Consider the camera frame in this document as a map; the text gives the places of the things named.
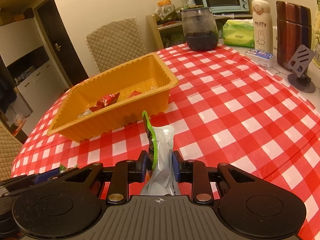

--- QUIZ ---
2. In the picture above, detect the green brown candy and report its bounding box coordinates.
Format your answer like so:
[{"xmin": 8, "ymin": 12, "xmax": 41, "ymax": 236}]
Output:
[{"xmin": 59, "ymin": 164, "xmax": 79, "ymax": 174}]

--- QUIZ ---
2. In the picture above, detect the dark glass jar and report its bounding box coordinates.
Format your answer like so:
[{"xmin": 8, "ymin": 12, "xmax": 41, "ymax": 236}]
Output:
[{"xmin": 182, "ymin": 7, "xmax": 219, "ymax": 51}]

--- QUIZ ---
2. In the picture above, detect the silver green snack pouch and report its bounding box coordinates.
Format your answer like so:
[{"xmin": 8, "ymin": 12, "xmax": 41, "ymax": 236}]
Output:
[{"xmin": 140, "ymin": 111, "xmax": 181, "ymax": 196}]

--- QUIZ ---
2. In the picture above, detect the grey dark snack packet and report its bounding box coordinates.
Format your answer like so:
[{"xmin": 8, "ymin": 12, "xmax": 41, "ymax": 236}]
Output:
[{"xmin": 78, "ymin": 109, "xmax": 92, "ymax": 118}]

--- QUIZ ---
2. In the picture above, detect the dark red chocolate packet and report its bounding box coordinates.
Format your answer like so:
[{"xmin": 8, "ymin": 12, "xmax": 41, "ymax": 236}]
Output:
[{"xmin": 89, "ymin": 92, "xmax": 120, "ymax": 112}]

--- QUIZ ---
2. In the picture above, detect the quilted beige chair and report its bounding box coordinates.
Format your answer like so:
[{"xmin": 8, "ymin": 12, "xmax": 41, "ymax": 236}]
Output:
[{"xmin": 85, "ymin": 17, "xmax": 146, "ymax": 73}]

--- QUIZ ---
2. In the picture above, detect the red white checkered tablecloth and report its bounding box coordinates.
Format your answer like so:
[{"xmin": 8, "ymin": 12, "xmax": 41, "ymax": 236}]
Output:
[{"xmin": 11, "ymin": 44, "xmax": 319, "ymax": 239}]

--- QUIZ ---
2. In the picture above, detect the white miffy bottle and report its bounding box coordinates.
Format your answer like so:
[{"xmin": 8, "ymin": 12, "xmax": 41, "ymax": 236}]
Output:
[{"xmin": 252, "ymin": 0, "xmax": 273, "ymax": 54}]

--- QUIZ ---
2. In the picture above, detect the orange plastic tray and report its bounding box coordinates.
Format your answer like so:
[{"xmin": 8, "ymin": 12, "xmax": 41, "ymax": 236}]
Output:
[{"xmin": 47, "ymin": 53, "xmax": 179, "ymax": 142}]

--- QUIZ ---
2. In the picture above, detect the red candy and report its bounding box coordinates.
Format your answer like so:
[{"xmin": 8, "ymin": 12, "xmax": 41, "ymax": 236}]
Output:
[{"xmin": 127, "ymin": 90, "xmax": 141, "ymax": 98}]

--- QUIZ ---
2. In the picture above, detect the wooden side shelf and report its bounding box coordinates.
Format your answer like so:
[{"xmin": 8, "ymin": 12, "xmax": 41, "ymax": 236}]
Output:
[{"xmin": 146, "ymin": 14, "xmax": 252, "ymax": 50}]

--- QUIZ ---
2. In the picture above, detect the orange lid snack jar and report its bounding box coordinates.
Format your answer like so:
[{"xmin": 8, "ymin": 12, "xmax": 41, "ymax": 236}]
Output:
[{"xmin": 155, "ymin": 0, "xmax": 177, "ymax": 22}]

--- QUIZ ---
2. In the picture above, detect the white cabinet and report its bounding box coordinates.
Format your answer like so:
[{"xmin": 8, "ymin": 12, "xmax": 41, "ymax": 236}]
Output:
[{"xmin": 1, "ymin": 20, "xmax": 66, "ymax": 135}]

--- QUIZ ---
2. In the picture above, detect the brown metal thermos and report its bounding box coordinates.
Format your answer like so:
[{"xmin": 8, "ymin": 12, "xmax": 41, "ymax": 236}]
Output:
[{"xmin": 276, "ymin": 1, "xmax": 312, "ymax": 69}]

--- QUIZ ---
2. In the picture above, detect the green tissue pack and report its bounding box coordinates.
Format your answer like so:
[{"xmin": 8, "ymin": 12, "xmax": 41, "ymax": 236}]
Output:
[{"xmin": 223, "ymin": 19, "xmax": 254, "ymax": 48}]

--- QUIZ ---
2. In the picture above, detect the dark wooden door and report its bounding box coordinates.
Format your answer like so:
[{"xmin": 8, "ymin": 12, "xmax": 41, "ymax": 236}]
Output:
[{"xmin": 34, "ymin": 0, "xmax": 88, "ymax": 86}]

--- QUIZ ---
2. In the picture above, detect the green sunflower seed bag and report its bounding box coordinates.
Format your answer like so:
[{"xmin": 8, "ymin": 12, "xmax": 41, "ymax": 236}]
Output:
[{"xmin": 311, "ymin": 0, "xmax": 320, "ymax": 68}]

